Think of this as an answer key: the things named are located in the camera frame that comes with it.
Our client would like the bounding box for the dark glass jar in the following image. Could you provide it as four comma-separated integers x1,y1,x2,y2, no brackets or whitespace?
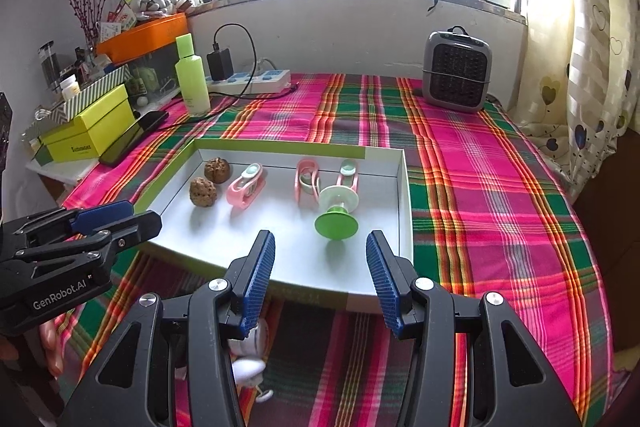
39,41,62,88

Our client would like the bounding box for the person's left hand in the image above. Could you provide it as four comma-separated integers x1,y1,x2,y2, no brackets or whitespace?
39,314,67,376

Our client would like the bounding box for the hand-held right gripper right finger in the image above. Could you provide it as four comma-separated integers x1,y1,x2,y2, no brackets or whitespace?
365,230,583,427

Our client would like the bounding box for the cream heart print curtain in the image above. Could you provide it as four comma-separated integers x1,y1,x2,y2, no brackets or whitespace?
515,0,640,188

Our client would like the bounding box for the yellow-green cardboard box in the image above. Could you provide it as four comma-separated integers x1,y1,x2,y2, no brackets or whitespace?
37,84,136,166

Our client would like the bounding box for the white blue power strip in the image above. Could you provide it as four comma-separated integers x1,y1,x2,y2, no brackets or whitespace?
206,68,292,95

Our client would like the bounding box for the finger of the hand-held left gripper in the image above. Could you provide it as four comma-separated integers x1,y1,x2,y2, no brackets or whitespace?
0,200,135,253
15,210,163,263

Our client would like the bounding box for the pink green plaid blanket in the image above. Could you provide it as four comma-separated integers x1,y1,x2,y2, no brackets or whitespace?
42,72,618,427

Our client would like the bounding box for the pink clip with green knob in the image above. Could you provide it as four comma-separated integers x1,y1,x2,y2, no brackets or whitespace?
336,158,360,208
226,162,267,211

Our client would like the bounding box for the black charger adapter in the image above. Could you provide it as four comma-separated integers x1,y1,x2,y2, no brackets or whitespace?
207,48,235,81

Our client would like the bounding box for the black charging cable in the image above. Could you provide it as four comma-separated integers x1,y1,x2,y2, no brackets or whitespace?
170,23,301,125

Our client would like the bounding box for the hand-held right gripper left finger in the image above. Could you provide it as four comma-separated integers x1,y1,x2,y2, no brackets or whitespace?
57,229,277,427

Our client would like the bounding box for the black smartphone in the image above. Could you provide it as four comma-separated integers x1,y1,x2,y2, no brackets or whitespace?
98,109,170,166

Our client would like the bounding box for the green white striped box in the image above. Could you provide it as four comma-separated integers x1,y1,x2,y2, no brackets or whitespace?
22,68,132,140

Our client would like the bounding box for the pink white clip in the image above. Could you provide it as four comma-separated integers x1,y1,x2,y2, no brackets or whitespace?
294,158,322,202

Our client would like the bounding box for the glass tank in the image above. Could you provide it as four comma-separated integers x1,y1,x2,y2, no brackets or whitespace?
125,52,182,105

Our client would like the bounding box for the brown walnut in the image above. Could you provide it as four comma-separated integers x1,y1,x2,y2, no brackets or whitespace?
189,177,219,208
204,157,232,182

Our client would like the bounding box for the white shallow cardboard box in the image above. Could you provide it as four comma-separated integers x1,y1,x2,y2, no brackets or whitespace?
134,138,415,315

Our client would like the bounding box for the orange storage box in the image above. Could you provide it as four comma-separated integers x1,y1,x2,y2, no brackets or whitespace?
95,13,188,64

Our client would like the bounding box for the green white spool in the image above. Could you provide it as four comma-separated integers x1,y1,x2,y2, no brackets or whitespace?
314,184,360,242

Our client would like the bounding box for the light green plastic bottle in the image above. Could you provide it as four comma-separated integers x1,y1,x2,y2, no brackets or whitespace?
175,33,212,116

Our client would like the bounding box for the white plastic object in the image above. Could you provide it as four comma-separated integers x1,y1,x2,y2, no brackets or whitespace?
229,319,275,404

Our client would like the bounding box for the grey space heater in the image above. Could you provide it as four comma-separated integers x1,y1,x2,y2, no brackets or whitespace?
422,25,493,114

